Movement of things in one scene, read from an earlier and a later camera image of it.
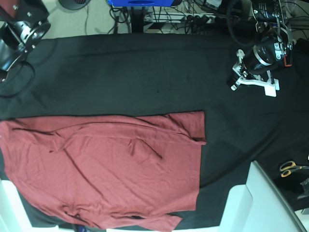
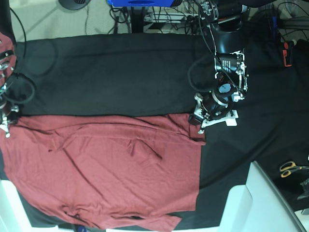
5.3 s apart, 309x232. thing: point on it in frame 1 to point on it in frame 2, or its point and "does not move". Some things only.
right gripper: [240, 75] to [210, 108]
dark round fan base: [73, 5] does not move
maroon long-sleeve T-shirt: [134, 172] does not move
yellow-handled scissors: [287, 167] does not move
